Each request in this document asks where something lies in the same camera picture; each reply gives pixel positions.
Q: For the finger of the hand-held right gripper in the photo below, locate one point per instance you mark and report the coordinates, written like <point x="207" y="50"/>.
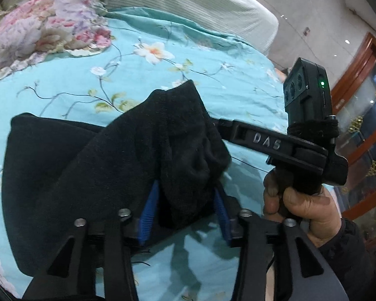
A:
<point x="260" y="139"/>

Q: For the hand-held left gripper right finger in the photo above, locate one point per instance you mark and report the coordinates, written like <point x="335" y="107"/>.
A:
<point x="222" y="213"/>

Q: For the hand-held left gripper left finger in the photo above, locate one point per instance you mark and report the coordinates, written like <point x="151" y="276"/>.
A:
<point x="148" y="213"/>

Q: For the black pants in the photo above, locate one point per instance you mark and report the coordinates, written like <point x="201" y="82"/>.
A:
<point x="97" y="169"/>

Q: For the person's right forearm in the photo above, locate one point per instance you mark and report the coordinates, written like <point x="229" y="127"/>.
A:
<point x="351" y="257"/>

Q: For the person's right hand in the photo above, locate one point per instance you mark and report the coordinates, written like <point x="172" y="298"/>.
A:
<point x="316" y="216"/>

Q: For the wooden glass door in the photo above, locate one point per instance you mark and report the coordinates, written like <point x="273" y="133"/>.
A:
<point x="357" y="78"/>

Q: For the teal floral bed sheet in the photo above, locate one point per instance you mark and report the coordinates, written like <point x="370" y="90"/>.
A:
<point x="81" y="75"/>

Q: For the pink floral quilt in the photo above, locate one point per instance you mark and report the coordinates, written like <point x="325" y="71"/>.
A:
<point x="40" y="28"/>

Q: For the small wall switch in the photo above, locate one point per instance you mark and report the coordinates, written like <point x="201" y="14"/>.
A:
<point x="306" y="31"/>

